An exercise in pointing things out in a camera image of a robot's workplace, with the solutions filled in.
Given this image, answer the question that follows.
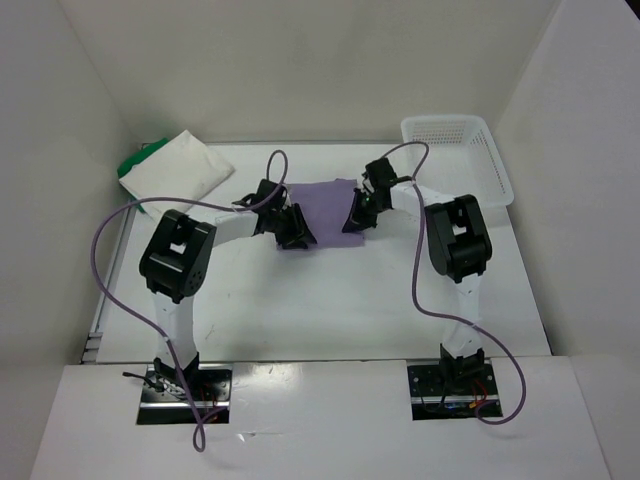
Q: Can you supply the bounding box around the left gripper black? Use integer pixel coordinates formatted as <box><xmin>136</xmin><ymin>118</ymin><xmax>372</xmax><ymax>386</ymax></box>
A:
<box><xmin>268</xmin><ymin>202</ymin><xmax>315</xmax><ymax>249</ymax></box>

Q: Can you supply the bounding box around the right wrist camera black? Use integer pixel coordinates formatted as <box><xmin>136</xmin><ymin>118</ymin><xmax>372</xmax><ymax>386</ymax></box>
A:
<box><xmin>362</xmin><ymin>157</ymin><xmax>412</xmax><ymax>192</ymax></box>

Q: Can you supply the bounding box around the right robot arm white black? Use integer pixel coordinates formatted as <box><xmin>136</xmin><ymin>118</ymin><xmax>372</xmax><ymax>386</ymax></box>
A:
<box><xmin>343</xmin><ymin>184</ymin><xmax>493</xmax><ymax>393</ymax></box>

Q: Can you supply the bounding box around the green t shirt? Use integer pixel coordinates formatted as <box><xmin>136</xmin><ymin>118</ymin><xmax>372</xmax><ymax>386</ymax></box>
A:
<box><xmin>116</xmin><ymin>139</ymin><xmax>169</xmax><ymax>214</ymax></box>

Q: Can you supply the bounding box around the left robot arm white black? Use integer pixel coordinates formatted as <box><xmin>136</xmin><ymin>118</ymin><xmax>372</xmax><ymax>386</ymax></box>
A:
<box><xmin>139</xmin><ymin>204</ymin><xmax>317</xmax><ymax>400</ymax></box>

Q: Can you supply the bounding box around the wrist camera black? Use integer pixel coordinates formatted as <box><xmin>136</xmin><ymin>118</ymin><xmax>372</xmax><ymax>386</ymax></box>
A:
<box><xmin>232</xmin><ymin>179</ymin><xmax>288</xmax><ymax>213</ymax></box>
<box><xmin>362</xmin><ymin>157</ymin><xmax>412</xmax><ymax>192</ymax></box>

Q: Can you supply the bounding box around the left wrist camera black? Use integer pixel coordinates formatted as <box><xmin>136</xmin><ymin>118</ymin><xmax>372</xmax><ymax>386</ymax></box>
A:
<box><xmin>232</xmin><ymin>179</ymin><xmax>288</xmax><ymax>213</ymax></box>

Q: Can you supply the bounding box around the white plastic basket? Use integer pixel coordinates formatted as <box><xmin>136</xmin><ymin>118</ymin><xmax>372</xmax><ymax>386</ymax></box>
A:
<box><xmin>400</xmin><ymin>114</ymin><xmax>514</xmax><ymax>207</ymax></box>

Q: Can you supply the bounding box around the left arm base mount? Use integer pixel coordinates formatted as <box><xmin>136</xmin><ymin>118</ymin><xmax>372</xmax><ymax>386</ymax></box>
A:
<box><xmin>122</xmin><ymin>364</ymin><xmax>233</xmax><ymax>425</ymax></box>

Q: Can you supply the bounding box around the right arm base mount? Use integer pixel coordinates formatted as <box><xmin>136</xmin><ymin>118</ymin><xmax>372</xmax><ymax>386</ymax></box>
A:
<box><xmin>406</xmin><ymin>360</ymin><xmax>503</xmax><ymax>421</ymax></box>

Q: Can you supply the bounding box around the purple t shirt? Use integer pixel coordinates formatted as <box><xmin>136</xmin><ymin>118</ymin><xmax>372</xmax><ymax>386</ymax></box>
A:
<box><xmin>288</xmin><ymin>179</ymin><xmax>365</xmax><ymax>250</ymax></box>

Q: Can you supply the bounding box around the white t shirt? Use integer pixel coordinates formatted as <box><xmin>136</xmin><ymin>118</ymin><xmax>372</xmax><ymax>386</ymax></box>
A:
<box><xmin>119</xmin><ymin>130</ymin><xmax>235</xmax><ymax>222</ymax></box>

